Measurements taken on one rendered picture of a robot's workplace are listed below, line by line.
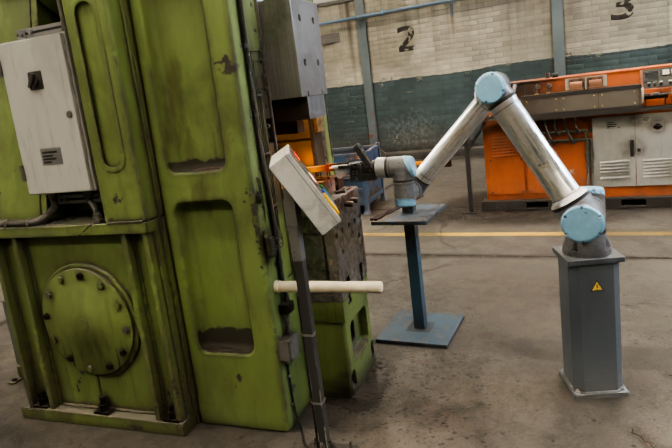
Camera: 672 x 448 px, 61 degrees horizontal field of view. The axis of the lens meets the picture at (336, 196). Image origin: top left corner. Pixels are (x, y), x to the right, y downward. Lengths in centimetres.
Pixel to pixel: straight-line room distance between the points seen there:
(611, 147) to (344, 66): 606
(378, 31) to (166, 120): 828
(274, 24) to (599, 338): 183
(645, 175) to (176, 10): 454
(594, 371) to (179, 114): 200
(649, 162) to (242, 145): 433
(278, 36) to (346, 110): 838
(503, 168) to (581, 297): 351
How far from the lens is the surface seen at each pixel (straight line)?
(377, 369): 294
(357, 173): 246
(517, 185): 592
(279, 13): 240
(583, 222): 226
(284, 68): 239
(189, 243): 248
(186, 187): 236
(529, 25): 988
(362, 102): 1059
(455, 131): 245
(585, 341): 259
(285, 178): 180
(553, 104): 564
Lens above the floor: 137
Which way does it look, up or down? 10 degrees down
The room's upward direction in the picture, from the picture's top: 7 degrees counter-clockwise
